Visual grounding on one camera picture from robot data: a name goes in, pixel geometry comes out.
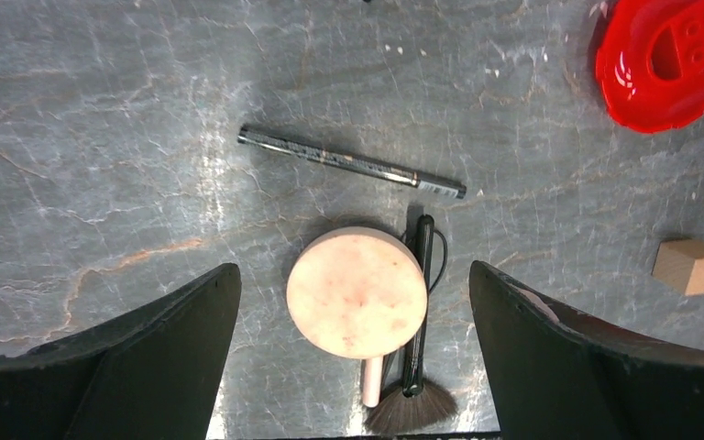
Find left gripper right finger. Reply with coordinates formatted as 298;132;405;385
468;261;704;439

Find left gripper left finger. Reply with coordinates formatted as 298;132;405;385
0;263;242;439

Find black makeup brush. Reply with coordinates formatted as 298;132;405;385
365;214;458;435

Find round pink powder compact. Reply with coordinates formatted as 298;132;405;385
286;226;427;359

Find red plastic arch toy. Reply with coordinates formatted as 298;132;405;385
594;0;704;134

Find small wooden cube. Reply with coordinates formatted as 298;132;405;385
652;239;704;296

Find black eyeliner pencil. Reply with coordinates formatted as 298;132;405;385
236;126;467;200

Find black loop cord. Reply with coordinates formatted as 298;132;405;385
427;227;449;296

